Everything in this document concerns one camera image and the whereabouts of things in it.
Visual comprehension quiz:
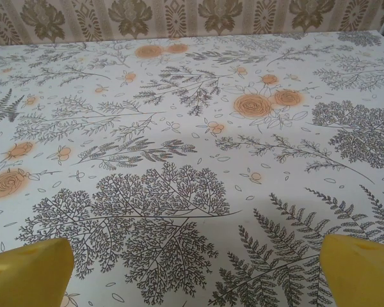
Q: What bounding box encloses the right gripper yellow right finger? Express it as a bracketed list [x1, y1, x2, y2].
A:
[319, 234, 384, 307]

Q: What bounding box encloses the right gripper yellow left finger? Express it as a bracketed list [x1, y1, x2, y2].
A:
[0, 238, 74, 307]

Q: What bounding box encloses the floral patterned tablecloth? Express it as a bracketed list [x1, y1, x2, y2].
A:
[0, 31, 384, 307]

